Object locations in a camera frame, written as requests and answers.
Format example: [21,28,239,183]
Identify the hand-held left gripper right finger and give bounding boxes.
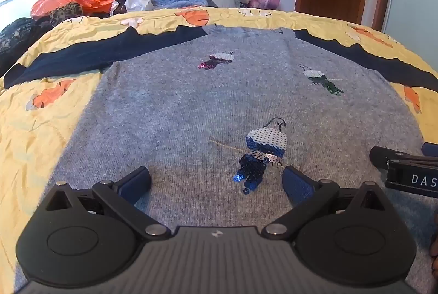
[262,166,391,240]

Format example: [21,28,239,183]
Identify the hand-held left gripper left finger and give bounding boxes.
[44,167,172,240]

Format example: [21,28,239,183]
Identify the grey sequin bird sweater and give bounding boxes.
[3,24,438,294]

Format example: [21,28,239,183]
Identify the person's right hand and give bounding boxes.
[429,238,438,281]

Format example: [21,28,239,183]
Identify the yellow floral bedspread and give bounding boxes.
[0,7,438,294]

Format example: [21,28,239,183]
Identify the white crumpled cloth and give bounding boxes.
[123,0,154,12]

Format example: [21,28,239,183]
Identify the leopard print cloth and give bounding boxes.
[50,1,84,26]

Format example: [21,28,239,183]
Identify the light blue towel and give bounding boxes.
[149,0,208,10]

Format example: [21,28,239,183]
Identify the black lace cloth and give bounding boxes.
[0,18,52,76]

